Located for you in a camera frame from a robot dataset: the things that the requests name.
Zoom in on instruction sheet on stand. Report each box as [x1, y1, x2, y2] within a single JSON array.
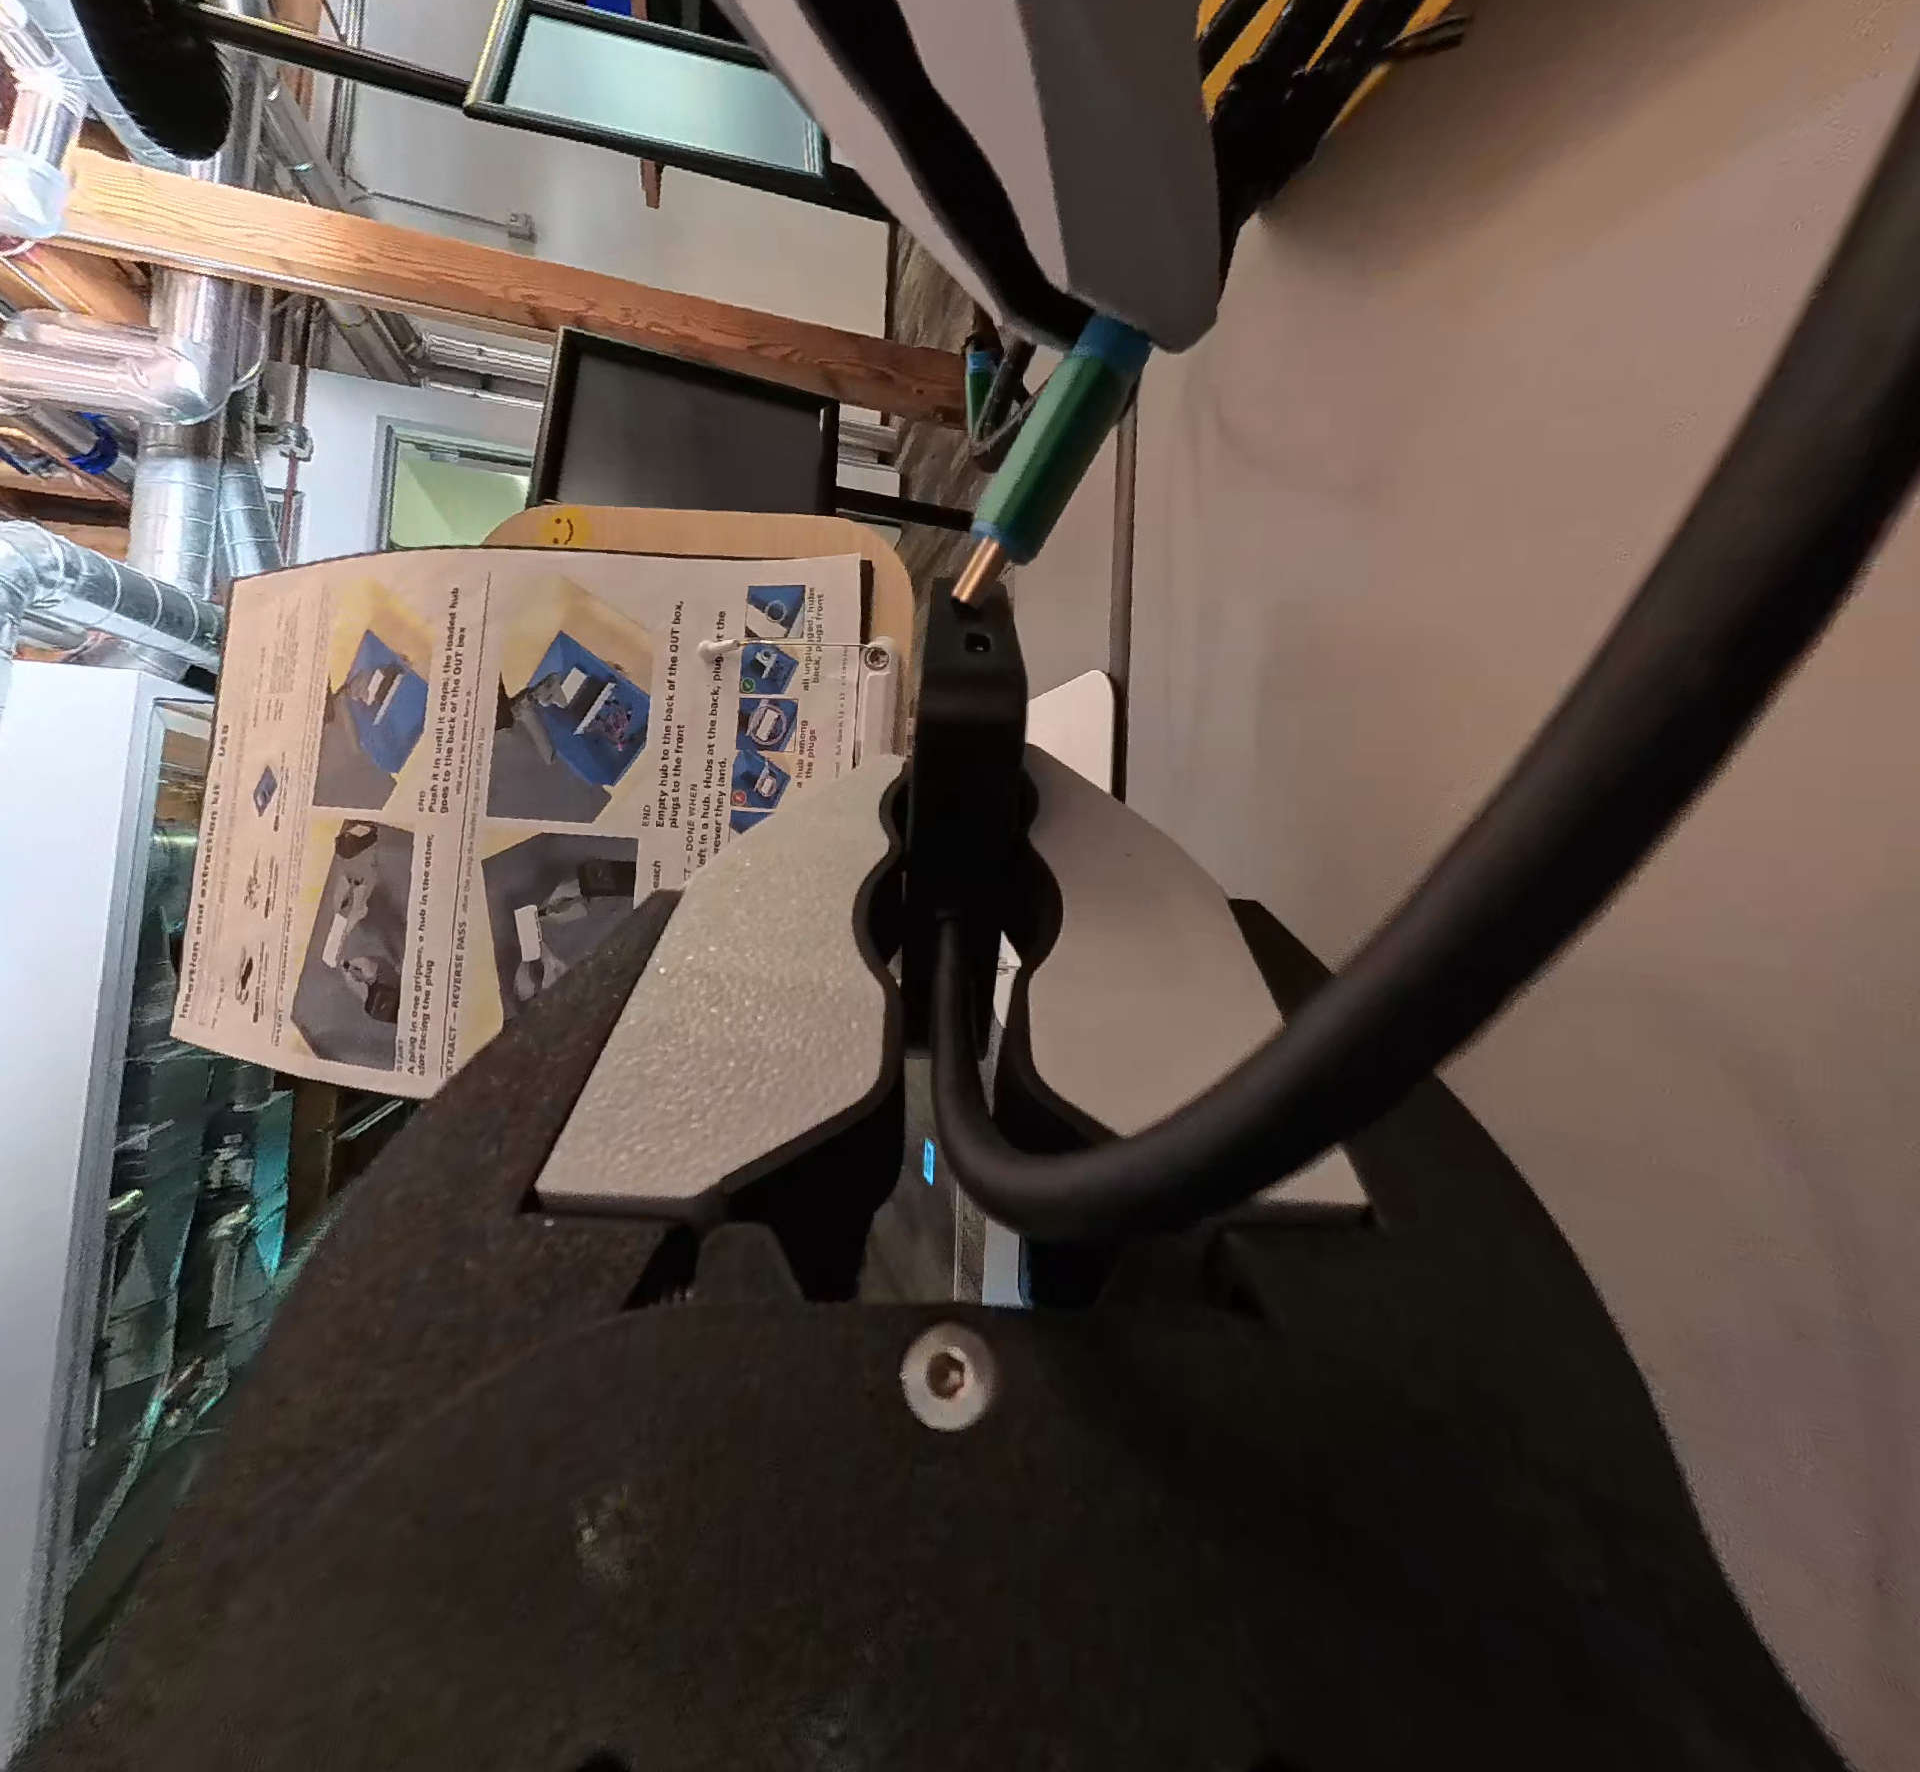
[[482, 507, 916, 753]]

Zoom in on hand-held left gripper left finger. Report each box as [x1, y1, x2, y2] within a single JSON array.
[[534, 768, 902, 1218]]

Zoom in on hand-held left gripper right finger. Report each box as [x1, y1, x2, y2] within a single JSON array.
[[999, 753, 1323, 1144]]

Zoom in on white stand base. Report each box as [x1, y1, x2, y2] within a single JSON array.
[[1021, 670, 1136, 799]]

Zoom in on black usb hub lead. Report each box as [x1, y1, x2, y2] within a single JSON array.
[[916, 123, 1920, 1250]]

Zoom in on printed instruction sheet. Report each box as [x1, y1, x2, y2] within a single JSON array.
[[171, 550, 902, 1099]]

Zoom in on black usb hub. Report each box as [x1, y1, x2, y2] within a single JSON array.
[[910, 582, 1036, 950]]

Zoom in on thin braided cable green plugs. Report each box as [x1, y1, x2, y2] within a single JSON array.
[[956, 0, 1538, 604]]

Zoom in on silver ventilation duct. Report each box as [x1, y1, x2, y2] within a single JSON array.
[[120, 0, 302, 604], [0, 518, 227, 679]]

